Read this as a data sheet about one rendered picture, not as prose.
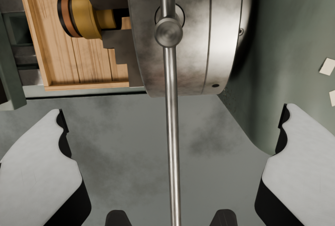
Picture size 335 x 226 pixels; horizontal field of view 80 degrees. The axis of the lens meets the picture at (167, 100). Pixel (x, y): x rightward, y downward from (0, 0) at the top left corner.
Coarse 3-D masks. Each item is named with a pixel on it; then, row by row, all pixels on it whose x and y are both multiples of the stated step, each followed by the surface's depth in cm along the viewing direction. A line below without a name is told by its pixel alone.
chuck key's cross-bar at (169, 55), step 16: (160, 0) 16; (176, 64) 18; (176, 80) 19; (176, 96) 19; (176, 112) 19; (176, 128) 20; (176, 144) 20; (176, 160) 20; (176, 176) 21; (176, 192) 21; (176, 208) 22; (176, 224) 22
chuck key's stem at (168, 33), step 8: (160, 16) 18; (168, 16) 15; (176, 16) 17; (160, 24) 15; (168, 24) 15; (176, 24) 15; (160, 32) 15; (168, 32) 15; (176, 32) 15; (160, 40) 15; (168, 40) 15; (176, 40) 15
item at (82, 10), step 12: (60, 0) 34; (72, 0) 33; (84, 0) 33; (60, 12) 34; (72, 12) 34; (84, 12) 33; (96, 12) 34; (108, 12) 34; (120, 12) 39; (72, 24) 35; (84, 24) 34; (96, 24) 34; (108, 24) 35; (120, 24) 39; (72, 36) 37; (84, 36) 36; (96, 36) 37
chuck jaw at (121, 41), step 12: (108, 36) 36; (120, 36) 36; (132, 36) 36; (108, 48) 38; (120, 48) 36; (132, 48) 36; (120, 60) 37; (132, 60) 37; (132, 72) 37; (132, 84) 38
